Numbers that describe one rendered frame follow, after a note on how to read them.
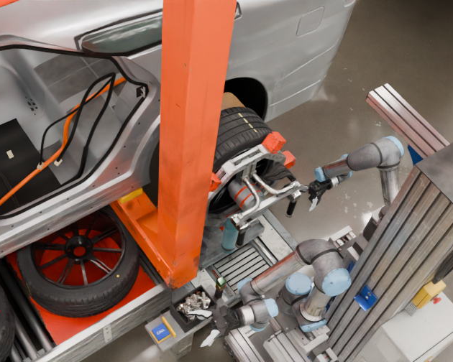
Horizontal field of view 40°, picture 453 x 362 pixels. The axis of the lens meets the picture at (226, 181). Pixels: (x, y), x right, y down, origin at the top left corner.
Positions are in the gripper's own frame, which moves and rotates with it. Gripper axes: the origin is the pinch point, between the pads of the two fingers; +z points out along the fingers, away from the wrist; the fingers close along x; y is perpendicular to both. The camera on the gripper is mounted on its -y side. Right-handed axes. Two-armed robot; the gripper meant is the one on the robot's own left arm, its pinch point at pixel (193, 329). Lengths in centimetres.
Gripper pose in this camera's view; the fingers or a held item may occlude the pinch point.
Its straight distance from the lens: 252.7
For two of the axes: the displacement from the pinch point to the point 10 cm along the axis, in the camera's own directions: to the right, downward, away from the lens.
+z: -9.3, 2.3, -2.7
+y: -0.5, 6.7, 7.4
